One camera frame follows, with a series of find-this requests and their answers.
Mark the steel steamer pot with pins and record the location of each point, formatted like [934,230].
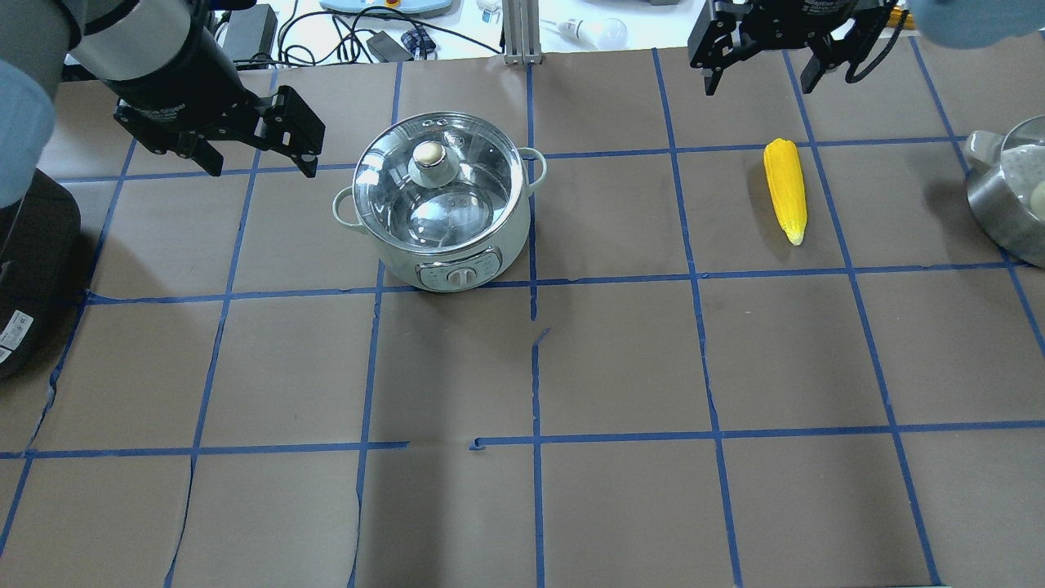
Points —
[1005,187]

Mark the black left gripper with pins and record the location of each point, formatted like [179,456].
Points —
[173,72]

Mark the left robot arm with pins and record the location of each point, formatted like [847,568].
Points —
[113,40]

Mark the aluminium frame post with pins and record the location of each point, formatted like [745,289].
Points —
[520,26]

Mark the black power adapter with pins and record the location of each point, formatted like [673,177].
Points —
[249,37]

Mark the white electric cooking pot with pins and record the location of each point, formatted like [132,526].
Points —
[462,269]

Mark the white light bulb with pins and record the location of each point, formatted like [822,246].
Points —
[601,34]

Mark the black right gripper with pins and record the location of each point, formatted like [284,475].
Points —
[790,18]

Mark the glass pot lid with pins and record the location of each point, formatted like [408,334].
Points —
[437,182]

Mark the yellow corn cob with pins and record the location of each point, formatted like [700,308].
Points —
[786,183]

